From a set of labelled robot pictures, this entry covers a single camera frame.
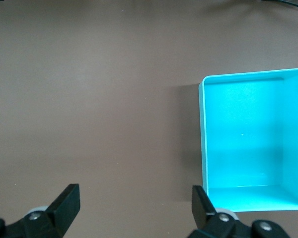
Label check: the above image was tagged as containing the long black cable loop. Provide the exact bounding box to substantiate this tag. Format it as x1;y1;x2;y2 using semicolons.
260;0;298;11

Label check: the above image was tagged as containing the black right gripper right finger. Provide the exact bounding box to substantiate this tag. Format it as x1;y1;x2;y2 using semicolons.
190;185;289;238

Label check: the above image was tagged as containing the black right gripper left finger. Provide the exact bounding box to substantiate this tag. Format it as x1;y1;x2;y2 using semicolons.
0;183;80;238

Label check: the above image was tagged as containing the turquoise plastic bin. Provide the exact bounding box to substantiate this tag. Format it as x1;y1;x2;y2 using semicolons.
198;67;298;214

